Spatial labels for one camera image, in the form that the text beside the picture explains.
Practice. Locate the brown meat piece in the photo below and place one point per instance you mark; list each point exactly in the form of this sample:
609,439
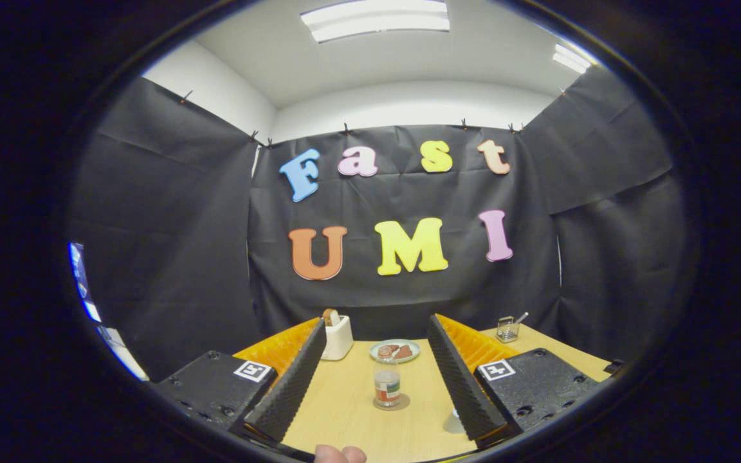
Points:
404,352
386,352

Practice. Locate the light blue cup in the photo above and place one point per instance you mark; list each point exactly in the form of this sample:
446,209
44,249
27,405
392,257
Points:
453,423

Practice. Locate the large ceiling light panel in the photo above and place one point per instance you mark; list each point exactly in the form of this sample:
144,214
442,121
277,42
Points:
374,19

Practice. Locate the blue white wall poster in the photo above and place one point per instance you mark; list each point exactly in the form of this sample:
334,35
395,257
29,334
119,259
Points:
91,308

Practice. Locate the metal spoon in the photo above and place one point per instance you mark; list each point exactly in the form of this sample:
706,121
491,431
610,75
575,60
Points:
521,317

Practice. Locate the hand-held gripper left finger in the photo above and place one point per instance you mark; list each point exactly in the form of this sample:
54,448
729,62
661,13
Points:
287,392

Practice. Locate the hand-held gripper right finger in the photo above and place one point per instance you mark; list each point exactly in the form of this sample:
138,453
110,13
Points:
467,392

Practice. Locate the small ceiling light panel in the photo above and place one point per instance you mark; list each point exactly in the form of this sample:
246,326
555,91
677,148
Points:
571,59

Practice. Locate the clear juice bottle red label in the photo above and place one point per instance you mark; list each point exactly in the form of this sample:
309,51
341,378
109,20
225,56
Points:
387,389

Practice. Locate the wooden table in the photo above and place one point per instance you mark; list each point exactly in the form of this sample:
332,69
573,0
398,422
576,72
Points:
345,411

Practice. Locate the white toaster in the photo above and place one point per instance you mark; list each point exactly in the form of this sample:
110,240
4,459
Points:
338,341

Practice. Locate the black backdrop cloth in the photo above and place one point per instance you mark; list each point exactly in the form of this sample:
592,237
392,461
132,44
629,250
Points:
184,225

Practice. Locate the brown bread slice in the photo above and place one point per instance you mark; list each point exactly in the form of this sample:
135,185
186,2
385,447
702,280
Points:
332,317

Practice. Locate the pale green plate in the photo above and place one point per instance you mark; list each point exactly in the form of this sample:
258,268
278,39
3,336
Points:
393,360

